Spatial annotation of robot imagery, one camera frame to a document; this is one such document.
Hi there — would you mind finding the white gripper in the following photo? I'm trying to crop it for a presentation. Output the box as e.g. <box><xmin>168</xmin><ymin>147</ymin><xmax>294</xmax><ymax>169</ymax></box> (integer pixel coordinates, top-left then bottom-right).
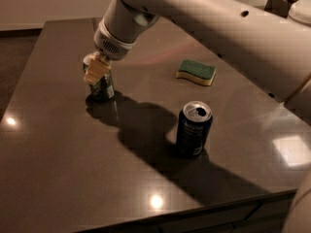
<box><xmin>85</xmin><ymin>20</ymin><xmax>135</xmax><ymax>84</ymax></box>

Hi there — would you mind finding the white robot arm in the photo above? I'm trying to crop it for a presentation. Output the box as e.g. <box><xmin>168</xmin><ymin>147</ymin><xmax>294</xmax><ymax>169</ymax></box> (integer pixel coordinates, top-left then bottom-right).
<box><xmin>85</xmin><ymin>0</ymin><xmax>311</xmax><ymax>121</ymax></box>

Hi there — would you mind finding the green soda can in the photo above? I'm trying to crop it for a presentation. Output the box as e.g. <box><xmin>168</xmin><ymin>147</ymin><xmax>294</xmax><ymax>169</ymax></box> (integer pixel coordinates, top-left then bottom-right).
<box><xmin>83</xmin><ymin>52</ymin><xmax>115</xmax><ymax>101</ymax></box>

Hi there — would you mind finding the dark box in corner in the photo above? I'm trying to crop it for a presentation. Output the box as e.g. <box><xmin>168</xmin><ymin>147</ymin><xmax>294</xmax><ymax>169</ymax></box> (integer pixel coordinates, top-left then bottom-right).
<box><xmin>264</xmin><ymin>0</ymin><xmax>292</xmax><ymax>17</ymax></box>

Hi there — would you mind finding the dark blue soda can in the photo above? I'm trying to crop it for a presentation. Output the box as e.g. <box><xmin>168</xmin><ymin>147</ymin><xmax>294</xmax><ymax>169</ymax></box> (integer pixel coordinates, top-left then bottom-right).
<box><xmin>176</xmin><ymin>101</ymin><xmax>213</xmax><ymax>157</ymax></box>

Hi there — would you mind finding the green and yellow sponge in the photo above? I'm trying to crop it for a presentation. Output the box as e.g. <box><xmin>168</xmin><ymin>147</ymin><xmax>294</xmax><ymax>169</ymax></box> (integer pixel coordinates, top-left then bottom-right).
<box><xmin>175</xmin><ymin>59</ymin><xmax>216</xmax><ymax>86</ymax></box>

